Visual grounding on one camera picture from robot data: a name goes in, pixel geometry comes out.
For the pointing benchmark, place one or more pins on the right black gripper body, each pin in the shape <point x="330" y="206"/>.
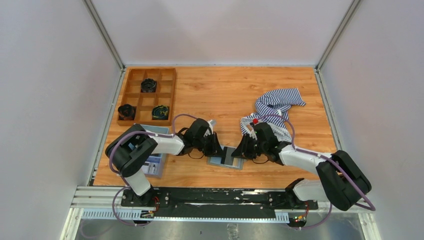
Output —
<point x="262" y="146"/>

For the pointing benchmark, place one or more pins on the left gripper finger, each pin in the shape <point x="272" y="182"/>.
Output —
<point x="216" y="149"/>
<point x="209" y="151"/>

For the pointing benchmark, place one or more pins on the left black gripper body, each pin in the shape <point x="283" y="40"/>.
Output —
<point x="205" y="141"/>

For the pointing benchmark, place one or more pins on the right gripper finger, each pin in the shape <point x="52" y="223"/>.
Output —
<point x="240" y="150"/>
<point x="252" y="153"/>

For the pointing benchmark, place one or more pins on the grey card holder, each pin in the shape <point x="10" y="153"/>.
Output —
<point x="228" y="161"/>

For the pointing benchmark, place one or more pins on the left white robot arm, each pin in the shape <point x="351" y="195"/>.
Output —
<point x="129" y="152"/>

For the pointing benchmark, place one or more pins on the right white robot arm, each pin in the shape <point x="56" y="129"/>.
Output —
<point x="341" y="182"/>

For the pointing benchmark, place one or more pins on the striped blue white cloth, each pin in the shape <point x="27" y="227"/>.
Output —
<point x="272" y="108"/>

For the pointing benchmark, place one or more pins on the blue green rolled belt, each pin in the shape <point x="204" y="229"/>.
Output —
<point x="160" y="112"/>

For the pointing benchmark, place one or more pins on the light blue box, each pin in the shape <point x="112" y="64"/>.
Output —
<point x="154" y="165"/>

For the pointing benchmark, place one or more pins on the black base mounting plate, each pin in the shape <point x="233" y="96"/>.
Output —
<point x="223" y="203"/>

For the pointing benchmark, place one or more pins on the wooden compartment tray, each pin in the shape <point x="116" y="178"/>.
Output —
<point x="166" y="78"/>

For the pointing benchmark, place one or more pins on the black rolled belt top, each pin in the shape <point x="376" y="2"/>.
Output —
<point x="148" y="85"/>

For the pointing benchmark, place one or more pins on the black rolled belt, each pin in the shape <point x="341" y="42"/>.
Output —
<point x="126" y="112"/>
<point x="148" y="85"/>

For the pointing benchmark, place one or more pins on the black rolled belt left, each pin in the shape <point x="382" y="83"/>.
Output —
<point x="126" y="112"/>

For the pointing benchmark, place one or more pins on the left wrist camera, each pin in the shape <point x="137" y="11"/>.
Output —
<point x="211" y="125"/>

